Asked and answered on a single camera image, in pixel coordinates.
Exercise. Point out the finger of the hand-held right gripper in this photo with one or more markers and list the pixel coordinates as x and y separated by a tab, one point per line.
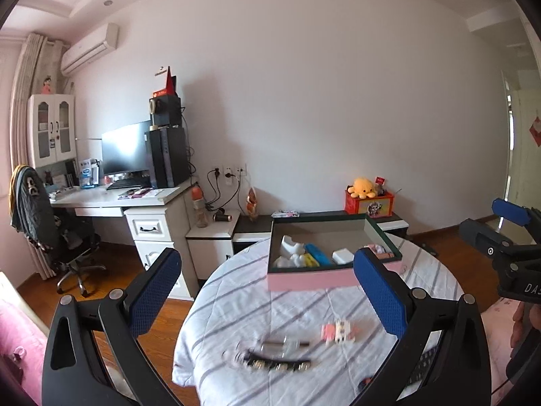
486	239
511	212

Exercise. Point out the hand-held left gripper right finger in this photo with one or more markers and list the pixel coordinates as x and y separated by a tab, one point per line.
380	292

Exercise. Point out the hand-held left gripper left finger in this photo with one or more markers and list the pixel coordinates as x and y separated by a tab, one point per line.
154	292

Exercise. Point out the pink storage box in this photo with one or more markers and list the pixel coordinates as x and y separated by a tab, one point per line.
312	280

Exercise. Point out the blue lighter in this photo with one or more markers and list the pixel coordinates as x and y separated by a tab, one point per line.
318	252

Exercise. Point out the yellow highlighter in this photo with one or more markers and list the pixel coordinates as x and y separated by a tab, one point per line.
312	261

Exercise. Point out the white plastic holder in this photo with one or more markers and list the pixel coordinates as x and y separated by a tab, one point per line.
291	246

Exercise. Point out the person's right hand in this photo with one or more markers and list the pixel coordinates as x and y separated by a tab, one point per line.
520	325

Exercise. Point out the white charger block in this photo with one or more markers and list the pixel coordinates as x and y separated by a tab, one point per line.
342	256

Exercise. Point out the white desk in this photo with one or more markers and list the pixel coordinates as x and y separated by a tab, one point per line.
156	237

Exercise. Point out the pink white block toy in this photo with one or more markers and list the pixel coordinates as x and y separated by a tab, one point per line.
338	330

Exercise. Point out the white door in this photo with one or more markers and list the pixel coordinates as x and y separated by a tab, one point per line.
526	156

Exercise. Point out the black top low cabinet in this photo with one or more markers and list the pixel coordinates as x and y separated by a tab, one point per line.
211	253

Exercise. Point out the pink floral cloth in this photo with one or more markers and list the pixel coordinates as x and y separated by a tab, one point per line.
498	346

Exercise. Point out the red door ornament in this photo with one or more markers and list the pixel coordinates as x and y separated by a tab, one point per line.
537	131

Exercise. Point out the red printed box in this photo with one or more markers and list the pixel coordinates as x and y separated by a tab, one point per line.
372	205

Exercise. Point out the orange cap bottle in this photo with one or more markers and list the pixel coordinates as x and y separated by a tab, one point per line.
199	209

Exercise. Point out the pink magazine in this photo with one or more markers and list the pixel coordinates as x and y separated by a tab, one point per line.
139	192

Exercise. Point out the black white cushion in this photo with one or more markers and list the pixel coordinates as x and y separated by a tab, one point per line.
72	230

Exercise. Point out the black cylinder device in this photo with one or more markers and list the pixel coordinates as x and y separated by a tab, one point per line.
222	215

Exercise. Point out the orange octopus plush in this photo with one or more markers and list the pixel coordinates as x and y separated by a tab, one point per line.
362	187

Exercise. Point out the clear glass bottle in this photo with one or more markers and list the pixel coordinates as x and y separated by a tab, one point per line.
287	345

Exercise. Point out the black keyboard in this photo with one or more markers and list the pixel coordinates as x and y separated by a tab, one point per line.
126	184

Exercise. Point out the pink printed packet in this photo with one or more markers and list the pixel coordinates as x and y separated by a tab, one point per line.
286	214

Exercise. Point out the black office chair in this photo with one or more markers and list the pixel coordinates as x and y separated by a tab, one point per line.
44	228

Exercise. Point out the black hair clip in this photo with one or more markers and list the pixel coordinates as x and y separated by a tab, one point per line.
274	364

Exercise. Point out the orange white figurine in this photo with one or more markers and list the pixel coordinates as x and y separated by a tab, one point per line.
252	204

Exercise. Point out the blue white carton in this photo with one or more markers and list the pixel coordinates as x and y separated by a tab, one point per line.
89	173

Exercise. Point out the black computer tower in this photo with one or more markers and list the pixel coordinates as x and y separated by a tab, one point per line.
169	156

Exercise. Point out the pink bed sheet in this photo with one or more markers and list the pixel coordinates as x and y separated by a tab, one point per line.
17	325

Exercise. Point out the black computer monitor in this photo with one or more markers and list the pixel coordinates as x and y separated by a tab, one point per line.
124	150

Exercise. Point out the dark printed jacket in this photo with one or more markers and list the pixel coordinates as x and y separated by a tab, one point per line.
27	203

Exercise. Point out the black speaker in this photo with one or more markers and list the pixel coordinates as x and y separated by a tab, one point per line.
165	110

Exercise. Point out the white glass-door cabinet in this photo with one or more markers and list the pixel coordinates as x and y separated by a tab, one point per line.
53	131

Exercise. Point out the red gift box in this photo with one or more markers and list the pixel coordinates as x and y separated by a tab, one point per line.
164	89

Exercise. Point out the small pink doll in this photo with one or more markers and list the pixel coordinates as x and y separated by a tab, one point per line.
47	85

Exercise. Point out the beige curtain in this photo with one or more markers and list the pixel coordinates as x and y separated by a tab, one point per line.
21	93

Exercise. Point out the white air conditioner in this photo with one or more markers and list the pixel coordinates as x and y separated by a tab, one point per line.
86	53

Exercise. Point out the white wall outlet with plug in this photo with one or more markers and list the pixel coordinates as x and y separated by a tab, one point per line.
228	174

